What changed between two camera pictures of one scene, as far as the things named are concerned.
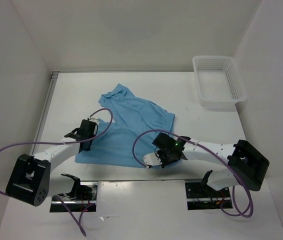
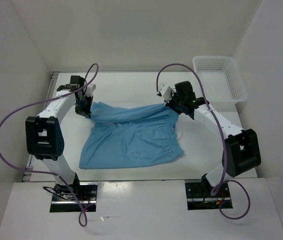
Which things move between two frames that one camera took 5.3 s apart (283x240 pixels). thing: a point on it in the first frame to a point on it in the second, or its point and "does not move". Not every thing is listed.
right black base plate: [201, 196] does not move
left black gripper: [88, 148] to [85, 112]
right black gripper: [164, 163] to [170, 104]
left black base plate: [83, 195] does not move
